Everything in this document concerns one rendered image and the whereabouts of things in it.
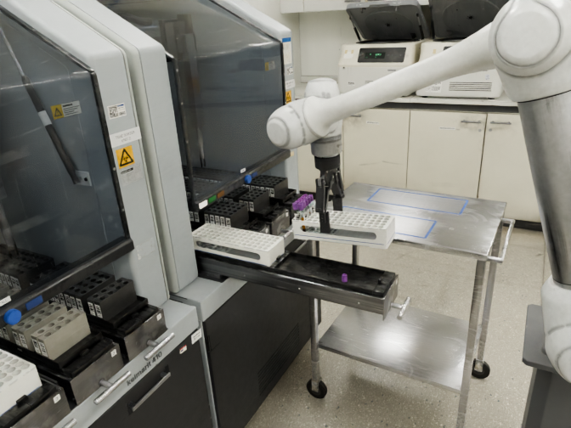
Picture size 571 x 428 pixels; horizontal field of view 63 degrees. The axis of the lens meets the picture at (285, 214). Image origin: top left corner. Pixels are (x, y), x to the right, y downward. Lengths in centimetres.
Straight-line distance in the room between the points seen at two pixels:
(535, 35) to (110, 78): 87
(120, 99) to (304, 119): 44
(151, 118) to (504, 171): 270
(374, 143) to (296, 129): 255
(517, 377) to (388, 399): 58
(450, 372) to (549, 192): 102
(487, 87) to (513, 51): 255
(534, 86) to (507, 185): 265
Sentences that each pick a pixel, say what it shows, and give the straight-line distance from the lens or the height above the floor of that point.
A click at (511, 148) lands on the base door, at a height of 59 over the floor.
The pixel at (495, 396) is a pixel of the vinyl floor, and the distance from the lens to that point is 223.
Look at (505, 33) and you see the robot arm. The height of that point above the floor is 145.
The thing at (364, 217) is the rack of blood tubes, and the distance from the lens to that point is 140.
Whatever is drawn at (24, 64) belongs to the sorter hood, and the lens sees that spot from 111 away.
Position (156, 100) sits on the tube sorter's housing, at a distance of 128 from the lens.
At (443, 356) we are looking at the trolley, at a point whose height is 28.
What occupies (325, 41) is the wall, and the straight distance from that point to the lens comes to 435.
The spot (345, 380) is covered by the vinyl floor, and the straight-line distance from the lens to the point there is 218.
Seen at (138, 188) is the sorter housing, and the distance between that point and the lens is 125.
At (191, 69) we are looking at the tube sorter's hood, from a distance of 137.
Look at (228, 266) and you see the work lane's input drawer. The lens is 144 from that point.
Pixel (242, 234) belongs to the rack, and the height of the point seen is 86.
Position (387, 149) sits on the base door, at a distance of 362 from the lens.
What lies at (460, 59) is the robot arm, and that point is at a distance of 114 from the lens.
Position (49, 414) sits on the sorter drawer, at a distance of 113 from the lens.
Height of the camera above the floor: 149
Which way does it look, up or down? 23 degrees down
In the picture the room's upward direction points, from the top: 3 degrees counter-clockwise
